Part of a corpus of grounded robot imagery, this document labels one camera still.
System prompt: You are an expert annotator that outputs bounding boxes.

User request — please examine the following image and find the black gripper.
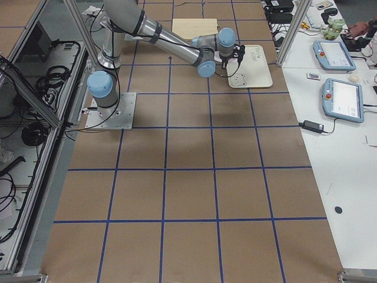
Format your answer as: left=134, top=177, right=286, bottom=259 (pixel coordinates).
left=219, top=44, right=245, bottom=70

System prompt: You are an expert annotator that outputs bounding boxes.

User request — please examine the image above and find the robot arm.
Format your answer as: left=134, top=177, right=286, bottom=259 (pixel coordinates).
left=97, top=1, right=245, bottom=78

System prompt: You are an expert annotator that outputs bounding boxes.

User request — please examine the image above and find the cream bear tray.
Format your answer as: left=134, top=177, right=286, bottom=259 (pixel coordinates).
left=227, top=45, right=273, bottom=88

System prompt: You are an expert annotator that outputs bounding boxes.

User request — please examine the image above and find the bamboo cutting board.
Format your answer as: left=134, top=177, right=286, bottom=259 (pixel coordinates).
left=172, top=18, right=218, bottom=41

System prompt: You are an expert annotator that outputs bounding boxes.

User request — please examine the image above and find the black power brick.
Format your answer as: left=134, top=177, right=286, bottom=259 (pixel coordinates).
left=269, top=12, right=293, bottom=24

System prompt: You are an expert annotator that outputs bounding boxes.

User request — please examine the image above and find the small white card box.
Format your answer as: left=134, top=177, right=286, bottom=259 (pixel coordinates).
left=306, top=73, right=321, bottom=81

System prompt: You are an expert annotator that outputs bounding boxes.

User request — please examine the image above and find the brass cylinder tool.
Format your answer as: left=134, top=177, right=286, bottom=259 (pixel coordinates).
left=300, top=22, right=310, bottom=30

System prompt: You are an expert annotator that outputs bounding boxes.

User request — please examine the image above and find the white keyboard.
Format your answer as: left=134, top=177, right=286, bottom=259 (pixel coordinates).
left=306, top=6, right=324, bottom=29

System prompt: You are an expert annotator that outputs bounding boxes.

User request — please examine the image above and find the black power adapter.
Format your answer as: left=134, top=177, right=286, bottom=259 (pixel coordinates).
left=299, top=120, right=324, bottom=134

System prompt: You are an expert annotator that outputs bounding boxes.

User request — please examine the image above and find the blue teach pendant far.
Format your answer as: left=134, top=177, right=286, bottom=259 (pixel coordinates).
left=312, top=41, right=356, bottom=71

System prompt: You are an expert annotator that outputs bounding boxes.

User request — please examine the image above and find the blue teach pendant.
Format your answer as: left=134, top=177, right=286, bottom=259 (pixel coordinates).
left=322, top=78, right=365, bottom=123
left=312, top=41, right=356, bottom=71

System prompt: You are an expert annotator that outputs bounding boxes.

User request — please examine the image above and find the green plush toy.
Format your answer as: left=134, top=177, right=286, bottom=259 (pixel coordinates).
left=319, top=18, right=345, bottom=41

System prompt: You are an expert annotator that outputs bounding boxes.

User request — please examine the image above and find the blue teach pendant near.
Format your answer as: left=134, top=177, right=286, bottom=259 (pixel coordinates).
left=322, top=78, right=365, bottom=123

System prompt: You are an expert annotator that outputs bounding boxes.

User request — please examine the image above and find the beige egg ball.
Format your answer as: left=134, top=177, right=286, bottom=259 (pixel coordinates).
left=349, top=75, right=359, bottom=83

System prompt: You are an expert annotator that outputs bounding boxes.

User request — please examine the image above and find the black round cap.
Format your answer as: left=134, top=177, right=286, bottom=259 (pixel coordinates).
left=335, top=206, right=343, bottom=214

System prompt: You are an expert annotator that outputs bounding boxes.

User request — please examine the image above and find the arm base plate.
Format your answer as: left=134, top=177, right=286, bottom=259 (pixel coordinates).
left=124, top=34, right=147, bottom=41
left=85, top=92, right=137, bottom=130

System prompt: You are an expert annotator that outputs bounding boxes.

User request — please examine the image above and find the aluminium frame post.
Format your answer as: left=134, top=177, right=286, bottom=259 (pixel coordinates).
left=276, top=0, right=312, bottom=67

